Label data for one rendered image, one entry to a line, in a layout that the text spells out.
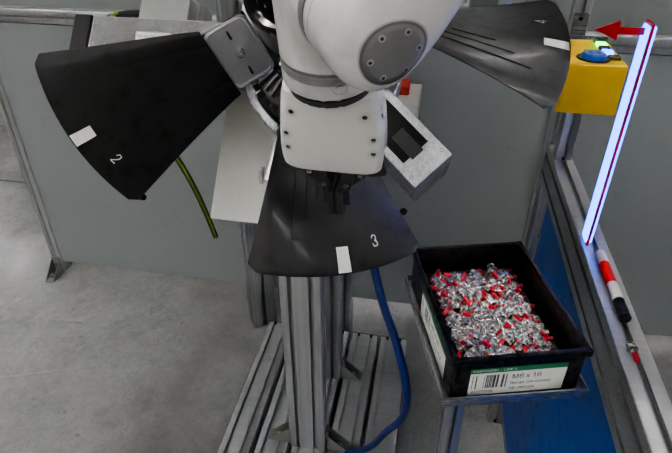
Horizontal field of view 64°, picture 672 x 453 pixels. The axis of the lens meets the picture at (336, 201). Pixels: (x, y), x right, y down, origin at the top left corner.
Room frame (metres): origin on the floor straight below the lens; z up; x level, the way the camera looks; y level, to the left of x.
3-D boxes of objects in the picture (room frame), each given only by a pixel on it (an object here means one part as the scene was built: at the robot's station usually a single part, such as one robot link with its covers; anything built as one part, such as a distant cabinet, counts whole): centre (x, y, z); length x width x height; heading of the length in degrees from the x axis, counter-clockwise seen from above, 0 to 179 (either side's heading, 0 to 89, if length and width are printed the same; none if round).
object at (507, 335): (0.53, -0.20, 0.83); 0.19 x 0.14 x 0.04; 6
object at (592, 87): (0.97, -0.45, 1.02); 0.16 x 0.10 x 0.11; 170
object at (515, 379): (0.54, -0.20, 0.85); 0.22 x 0.17 x 0.07; 6
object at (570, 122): (0.97, -0.45, 0.92); 0.03 x 0.03 x 0.12; 80
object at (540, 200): (1.00, -0.46, 0.39); 0.04 x 0.04 x 0.78; 80
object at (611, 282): (0.57, -0.38, 0.87); 0.14 x 0.01 x 0.01; 170
